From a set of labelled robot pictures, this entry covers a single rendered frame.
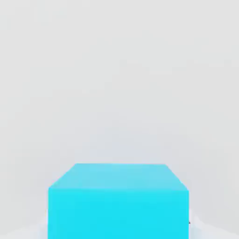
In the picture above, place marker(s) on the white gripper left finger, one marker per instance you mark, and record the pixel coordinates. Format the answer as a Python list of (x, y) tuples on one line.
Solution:
[(38, 233)]

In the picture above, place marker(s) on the small cyan cube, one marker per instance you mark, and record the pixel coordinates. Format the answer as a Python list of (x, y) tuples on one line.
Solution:
[(118, 209)]

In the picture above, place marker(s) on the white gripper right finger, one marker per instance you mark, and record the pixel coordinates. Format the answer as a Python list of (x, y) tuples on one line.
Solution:
[(196, 231)]

